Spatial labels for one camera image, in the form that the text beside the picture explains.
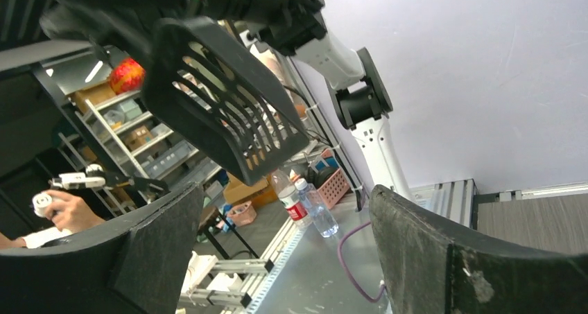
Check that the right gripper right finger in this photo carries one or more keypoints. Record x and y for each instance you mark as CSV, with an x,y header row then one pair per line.
x,y
431,264

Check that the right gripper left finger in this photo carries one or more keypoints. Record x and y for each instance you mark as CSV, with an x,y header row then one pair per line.
x,y
134,263

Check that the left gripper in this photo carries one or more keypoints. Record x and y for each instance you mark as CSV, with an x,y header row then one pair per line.
x,y
126,24

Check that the black litter scoop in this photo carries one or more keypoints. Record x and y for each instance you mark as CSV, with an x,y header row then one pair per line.
x,y
209,89

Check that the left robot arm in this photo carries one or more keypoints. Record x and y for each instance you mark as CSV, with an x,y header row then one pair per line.
x,y
296,29

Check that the person hand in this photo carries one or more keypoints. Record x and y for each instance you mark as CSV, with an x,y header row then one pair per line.
x,y
71,212

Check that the red orange ball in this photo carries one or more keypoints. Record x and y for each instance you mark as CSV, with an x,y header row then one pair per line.
x,y
128,75

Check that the clear water bottle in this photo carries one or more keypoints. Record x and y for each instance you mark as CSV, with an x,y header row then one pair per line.
x,y
316,208

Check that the metal storage shelf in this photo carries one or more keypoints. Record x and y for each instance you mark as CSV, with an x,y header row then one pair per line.
x,y
117,132

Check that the pink plastic basket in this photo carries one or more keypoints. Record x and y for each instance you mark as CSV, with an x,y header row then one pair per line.
x,y
328,178

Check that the red label water bottle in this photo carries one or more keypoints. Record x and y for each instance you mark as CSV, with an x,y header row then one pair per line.
x,y
290,198

